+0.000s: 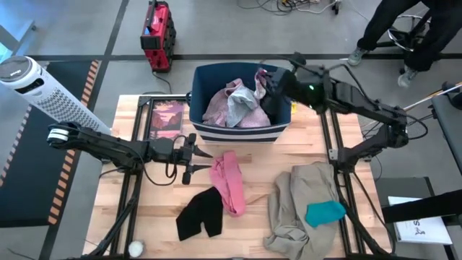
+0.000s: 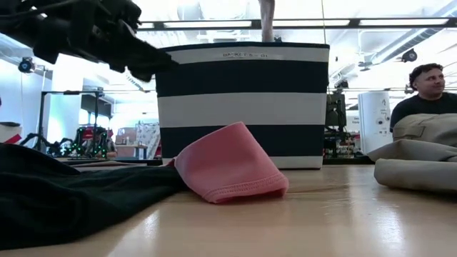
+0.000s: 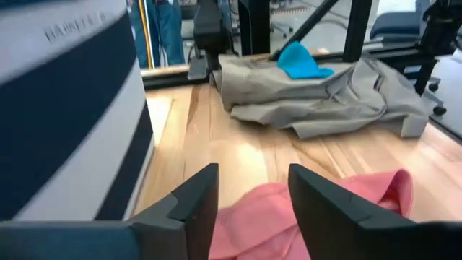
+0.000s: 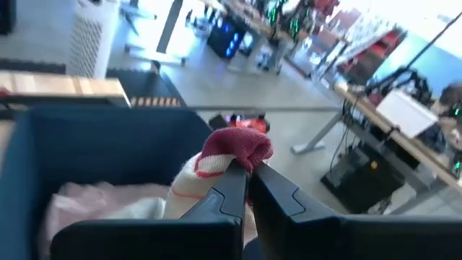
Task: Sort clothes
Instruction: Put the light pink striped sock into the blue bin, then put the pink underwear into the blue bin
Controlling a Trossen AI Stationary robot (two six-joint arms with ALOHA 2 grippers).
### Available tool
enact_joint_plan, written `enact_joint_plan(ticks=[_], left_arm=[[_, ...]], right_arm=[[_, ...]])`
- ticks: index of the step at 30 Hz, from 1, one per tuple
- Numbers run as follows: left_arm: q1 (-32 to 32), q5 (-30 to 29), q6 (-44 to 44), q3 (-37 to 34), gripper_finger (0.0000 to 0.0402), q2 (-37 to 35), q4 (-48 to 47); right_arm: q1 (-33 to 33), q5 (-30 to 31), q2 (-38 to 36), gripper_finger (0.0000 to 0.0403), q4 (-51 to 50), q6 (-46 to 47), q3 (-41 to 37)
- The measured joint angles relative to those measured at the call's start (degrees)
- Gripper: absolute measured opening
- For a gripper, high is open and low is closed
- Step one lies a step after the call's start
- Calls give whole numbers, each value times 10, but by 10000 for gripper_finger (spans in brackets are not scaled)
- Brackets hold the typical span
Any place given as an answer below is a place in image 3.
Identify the blue padded chair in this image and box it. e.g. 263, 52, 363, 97
370, 10, 423, 43

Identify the navy white-striped fabric bin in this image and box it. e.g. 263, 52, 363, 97
0, 0, 156, 222

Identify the person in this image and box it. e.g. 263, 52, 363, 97
130, 0, 186, 69

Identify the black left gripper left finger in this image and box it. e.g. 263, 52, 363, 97
129, 162, 220, 260

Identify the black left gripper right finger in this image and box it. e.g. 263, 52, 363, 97
287, 162, 419, 260

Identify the teal sock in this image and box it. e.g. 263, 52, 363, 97
276, 40, 335, 81

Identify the black office chair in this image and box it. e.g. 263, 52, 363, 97
413, 0, 462, 116

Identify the pink shirt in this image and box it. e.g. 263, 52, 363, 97
209, 168, 414, 260

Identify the khaki garment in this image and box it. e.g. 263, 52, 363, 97
211, 53, 432, 141

